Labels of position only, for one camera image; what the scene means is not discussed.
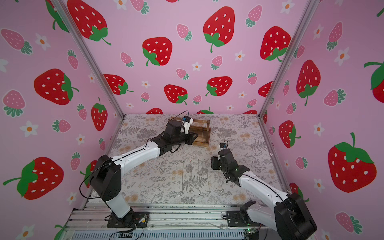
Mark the wooden jewelry display stand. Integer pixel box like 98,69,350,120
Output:
172,117,211,148

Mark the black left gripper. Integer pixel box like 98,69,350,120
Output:
170,129,199,148

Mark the black camera cable left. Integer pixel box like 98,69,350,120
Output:
167,110,190,122

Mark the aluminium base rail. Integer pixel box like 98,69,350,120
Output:
59,203,313,240

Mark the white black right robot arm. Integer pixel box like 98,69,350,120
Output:
211,149,318,240

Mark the aluminium corner post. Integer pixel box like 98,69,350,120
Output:
259,0,320,120
52,0,125,119

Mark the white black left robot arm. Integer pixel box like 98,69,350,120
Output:
84,116,199,224

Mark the aluminium corner post right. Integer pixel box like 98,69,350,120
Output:
259,0,320,120

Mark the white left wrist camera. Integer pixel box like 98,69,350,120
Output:
181,116,194,135

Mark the aluminium corner post left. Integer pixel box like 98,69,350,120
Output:
52,0,125,119

